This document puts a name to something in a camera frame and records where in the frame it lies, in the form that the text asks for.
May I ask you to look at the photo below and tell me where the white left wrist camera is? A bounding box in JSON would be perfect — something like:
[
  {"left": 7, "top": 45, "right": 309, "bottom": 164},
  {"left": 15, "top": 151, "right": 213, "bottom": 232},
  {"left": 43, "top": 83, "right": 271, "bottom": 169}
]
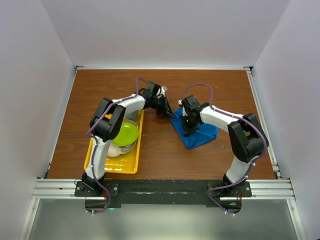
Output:
[{"left": 160, "top": 86, "right": 168, "bottom": 97}]

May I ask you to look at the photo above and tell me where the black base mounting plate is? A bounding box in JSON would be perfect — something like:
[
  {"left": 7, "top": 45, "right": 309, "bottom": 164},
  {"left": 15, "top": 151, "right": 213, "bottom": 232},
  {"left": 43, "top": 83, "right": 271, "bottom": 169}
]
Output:
[{"left": 74, "top": 178, "right": 252, "bottom": 215}]

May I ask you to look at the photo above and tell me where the beige flower-shaped plate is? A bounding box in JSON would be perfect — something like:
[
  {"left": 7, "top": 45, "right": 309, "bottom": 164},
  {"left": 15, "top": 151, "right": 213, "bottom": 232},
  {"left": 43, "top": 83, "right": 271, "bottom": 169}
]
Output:
[{"left": 107, "top": 143, "right": 135, "bottom": 158}]

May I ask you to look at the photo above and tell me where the green plastic plate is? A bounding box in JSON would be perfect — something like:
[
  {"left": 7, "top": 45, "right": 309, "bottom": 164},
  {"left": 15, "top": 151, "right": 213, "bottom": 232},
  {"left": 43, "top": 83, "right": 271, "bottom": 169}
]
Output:
[{"left": 112, "top": 122, "right": 139, "bottom": 147}]

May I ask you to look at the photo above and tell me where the aluminium frame rail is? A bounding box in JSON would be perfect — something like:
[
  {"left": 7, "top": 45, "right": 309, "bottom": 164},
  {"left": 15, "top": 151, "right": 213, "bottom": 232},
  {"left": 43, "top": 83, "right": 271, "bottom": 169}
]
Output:
[{"left": 18, "top": 65, "right": 308, "bottom": 240}]

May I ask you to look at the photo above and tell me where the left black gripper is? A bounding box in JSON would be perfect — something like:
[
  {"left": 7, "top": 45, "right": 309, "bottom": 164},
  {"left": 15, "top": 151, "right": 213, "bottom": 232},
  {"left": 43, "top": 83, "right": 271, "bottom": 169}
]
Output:
[{"left": 151, "top": 94, "right": 176, "bottom": 119}]

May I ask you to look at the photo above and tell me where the yellow plastic tray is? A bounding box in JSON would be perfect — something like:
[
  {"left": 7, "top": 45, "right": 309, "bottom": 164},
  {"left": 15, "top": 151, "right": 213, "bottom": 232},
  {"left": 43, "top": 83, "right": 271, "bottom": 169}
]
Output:
[{"left": 83, "top": 109, "right": 145, "bottom": 175}]

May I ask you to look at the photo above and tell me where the blue plastic cup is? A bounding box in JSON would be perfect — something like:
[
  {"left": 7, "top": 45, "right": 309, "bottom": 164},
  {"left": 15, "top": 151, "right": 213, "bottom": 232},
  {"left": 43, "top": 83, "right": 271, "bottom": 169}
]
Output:
[{"left": 125, "top": 111, "right": 138, "bottom": 122}]

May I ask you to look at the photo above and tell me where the blue cloth napkin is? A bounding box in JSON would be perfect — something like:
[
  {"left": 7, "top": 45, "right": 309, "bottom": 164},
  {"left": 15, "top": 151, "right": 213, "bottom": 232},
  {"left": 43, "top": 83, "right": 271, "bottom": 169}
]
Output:
[{"left": 169, "top": 108, "right": 219, "bottom": 150}]

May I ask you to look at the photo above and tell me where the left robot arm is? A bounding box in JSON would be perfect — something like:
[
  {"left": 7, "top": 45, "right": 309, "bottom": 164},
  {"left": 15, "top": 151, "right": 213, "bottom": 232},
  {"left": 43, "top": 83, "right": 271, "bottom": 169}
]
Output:
[{"left": 74, "top": 81, "right": 174, "bottom": 199}]

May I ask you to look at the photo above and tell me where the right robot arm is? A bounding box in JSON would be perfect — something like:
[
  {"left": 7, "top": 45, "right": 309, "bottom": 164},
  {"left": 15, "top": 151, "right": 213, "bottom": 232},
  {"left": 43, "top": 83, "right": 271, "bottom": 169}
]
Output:
[{"left": 178, "top": 95, "right": 269, "bottom": 197}]

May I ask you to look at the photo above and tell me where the grey metal bowl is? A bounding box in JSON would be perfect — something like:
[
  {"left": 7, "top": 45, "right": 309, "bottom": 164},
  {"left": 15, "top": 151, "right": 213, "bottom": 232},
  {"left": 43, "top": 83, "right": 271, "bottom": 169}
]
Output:
[{"left": 113, "top": 119, "right": 139, "bottom": 152}]

